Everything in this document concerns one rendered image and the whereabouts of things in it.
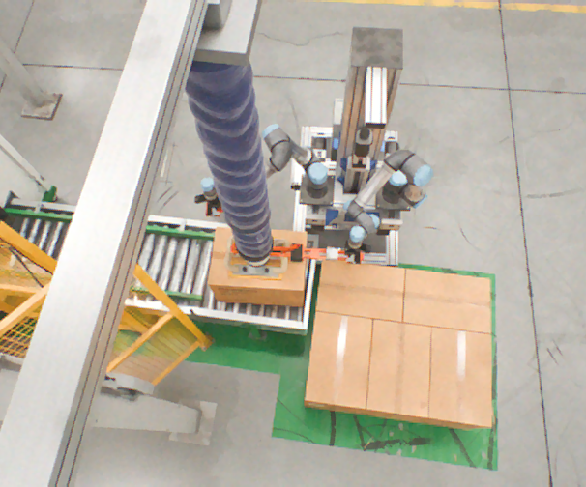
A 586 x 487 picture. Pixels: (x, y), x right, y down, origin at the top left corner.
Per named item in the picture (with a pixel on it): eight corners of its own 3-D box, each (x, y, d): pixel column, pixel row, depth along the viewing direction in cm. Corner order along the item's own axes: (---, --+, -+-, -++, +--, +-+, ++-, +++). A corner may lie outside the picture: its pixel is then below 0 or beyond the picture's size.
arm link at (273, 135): (309, 177, 312) (267, 152, 264) (300, 158, 317) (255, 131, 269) (325, 165, 308) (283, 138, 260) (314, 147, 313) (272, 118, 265)
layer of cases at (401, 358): (304, 404, 352) (304, 400, 315) (320, 274, 389) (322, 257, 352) (471, 428, 344) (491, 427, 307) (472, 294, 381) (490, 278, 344)
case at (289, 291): (218, 301, 340) (207, 284, 303) (224, 248, 355) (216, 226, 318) (303, 306, 338) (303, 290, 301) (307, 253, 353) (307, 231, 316)
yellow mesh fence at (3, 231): (14, 320, 394) (-268, 203, 199) (17, 308, 397) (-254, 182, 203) (153, 339, 386) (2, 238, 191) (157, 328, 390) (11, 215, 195)
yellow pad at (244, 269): (228, 277, 305) (227, 274, 300) (230, 262, 308) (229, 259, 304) (282, 280, 303) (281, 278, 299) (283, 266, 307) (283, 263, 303)
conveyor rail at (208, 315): (-7, 293, 360) (-22, 285, 343) (-4, 286, 362) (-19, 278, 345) (302, 334, 345) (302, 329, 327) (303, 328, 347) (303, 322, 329)
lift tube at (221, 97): (219, 231, 246) (149, 42, 130) (229, 189, 255) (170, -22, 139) (267, 237, 244) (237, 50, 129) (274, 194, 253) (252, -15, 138)
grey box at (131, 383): (112, 388, 230) (86, 382, 202) (115, 377, 232) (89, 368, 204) (153, 394, 229) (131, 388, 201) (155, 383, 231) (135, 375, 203)
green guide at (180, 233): (9, 215, 367) (2, 211, 359) (14, 203, 371) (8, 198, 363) (217, 242, 357) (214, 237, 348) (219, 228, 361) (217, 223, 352)
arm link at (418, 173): (411, 184, 304) (415, 149, 252) (429, 199, 300) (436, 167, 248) (397, 197, 304) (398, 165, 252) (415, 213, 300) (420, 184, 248)
